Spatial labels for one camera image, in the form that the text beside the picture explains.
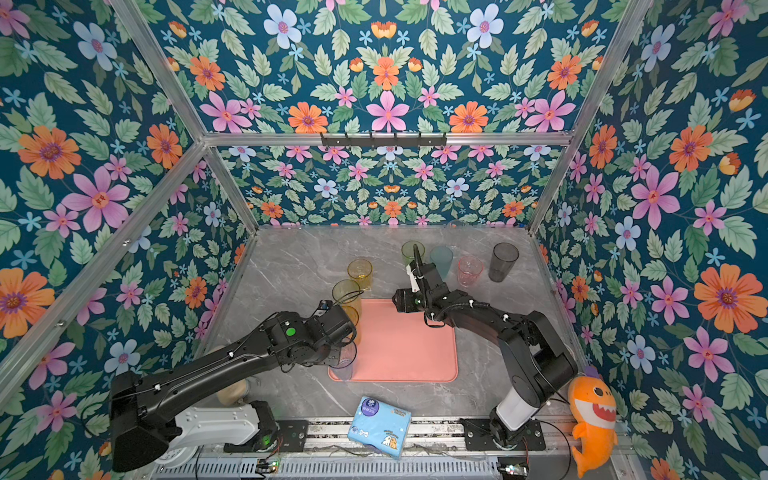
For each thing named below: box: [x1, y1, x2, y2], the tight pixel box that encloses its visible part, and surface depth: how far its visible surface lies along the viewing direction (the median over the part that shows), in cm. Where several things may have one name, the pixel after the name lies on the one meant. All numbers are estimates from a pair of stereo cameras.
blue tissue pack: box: [347, 396, 412, 459], surface depth 72 cm
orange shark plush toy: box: [568, 375, 618, 478], surface depth 72 cm
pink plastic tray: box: [352, 298, 459, 383], surface depth 86 cm
